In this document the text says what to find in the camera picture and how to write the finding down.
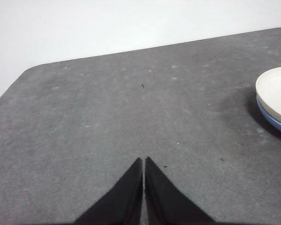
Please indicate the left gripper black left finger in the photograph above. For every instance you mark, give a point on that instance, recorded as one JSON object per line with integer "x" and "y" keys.
{"x": 121, "y": 201}

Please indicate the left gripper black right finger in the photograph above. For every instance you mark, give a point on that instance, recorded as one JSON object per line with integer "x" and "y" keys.
{"x": 164, "y": 201}

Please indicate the white plate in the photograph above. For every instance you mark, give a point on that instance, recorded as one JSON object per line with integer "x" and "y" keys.
{"x": 276, "y": 89}

